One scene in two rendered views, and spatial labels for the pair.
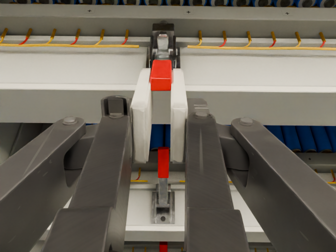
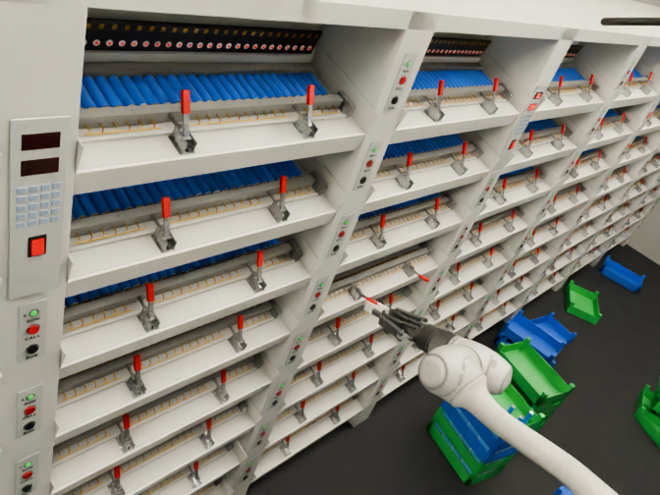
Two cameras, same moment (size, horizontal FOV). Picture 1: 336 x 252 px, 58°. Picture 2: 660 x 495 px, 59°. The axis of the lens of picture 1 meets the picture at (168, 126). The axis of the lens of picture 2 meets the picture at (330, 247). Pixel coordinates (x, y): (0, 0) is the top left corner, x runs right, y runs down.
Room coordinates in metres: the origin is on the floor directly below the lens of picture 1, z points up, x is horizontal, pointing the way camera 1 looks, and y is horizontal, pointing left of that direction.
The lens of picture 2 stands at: (-0.44, 1.21, 1.92)
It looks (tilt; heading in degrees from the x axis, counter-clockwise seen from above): 33 degrees down; 304
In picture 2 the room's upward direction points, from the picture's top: 21 degrees clockwise
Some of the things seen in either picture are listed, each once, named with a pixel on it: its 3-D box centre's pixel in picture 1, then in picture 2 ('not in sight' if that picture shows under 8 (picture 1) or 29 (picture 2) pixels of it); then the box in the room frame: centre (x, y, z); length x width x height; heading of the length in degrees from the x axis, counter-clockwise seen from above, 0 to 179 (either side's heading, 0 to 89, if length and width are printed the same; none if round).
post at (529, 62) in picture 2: not in sight; (421, 253); (0.30, -0.47, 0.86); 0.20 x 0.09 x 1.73; 0
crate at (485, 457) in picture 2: not in sight; (481, 422); (-0.15, -0.78, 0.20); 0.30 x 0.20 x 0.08; 164
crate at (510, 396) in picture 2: not in sight; (499, 398); (-0.15, -0.78, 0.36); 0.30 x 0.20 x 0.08; 164
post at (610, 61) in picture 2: not in sight; (511, 217); (0.30, -1.17, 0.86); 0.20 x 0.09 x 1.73; 0
